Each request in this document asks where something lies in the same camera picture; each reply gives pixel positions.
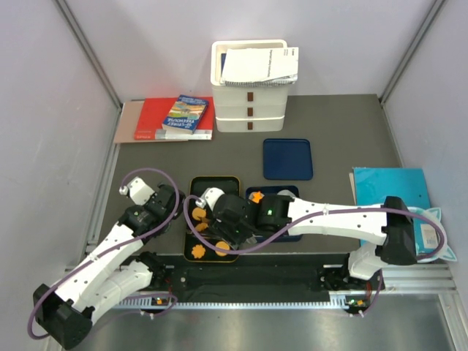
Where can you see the orange flower cookie top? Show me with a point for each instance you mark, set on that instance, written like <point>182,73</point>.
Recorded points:
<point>256,197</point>

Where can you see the blue tin lid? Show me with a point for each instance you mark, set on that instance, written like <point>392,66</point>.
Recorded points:
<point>287,159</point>

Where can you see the orange flower cookie bottom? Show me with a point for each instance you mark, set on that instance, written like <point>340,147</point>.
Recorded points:
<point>198,251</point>

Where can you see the black cookie tray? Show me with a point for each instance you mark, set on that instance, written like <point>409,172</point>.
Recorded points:
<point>230,185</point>

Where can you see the white stacked drawer box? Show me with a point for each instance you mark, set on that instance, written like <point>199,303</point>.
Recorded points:
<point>246,109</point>

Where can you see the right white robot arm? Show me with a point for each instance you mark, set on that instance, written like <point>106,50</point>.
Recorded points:
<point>386,229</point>

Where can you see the teal cat-ear headphones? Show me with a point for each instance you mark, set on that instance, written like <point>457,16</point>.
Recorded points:
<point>426,238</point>

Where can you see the red book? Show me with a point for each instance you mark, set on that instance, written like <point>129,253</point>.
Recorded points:
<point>154,110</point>

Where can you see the orange round cookie bottom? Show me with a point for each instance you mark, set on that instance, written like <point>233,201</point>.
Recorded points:
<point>222,248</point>

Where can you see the white paper cup top-right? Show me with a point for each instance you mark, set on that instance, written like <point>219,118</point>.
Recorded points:
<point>287,192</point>

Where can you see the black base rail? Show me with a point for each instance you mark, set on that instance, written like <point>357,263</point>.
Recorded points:
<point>252,278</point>

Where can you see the blue cookie tin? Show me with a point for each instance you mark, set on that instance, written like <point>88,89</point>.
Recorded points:
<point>266,190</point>

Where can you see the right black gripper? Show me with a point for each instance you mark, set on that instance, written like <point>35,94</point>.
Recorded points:
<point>221,229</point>

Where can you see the teal folder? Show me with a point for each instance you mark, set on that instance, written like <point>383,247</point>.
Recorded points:
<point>373,185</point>

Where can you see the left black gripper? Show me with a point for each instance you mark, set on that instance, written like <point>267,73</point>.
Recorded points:
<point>153,197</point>

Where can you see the white spiral notebook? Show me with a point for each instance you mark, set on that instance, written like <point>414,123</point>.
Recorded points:
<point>256,67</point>

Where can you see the blue paperback book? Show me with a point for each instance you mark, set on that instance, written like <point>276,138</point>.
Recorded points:
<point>185,114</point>

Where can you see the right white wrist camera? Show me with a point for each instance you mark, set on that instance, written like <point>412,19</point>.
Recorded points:
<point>209,198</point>

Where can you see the orange round cookie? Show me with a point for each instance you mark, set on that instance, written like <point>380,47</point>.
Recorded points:
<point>222,248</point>
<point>199,214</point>

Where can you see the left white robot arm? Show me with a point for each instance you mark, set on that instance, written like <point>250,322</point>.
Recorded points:
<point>112,272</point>

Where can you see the orange small flower cookie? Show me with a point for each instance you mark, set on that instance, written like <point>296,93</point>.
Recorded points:
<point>201,227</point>

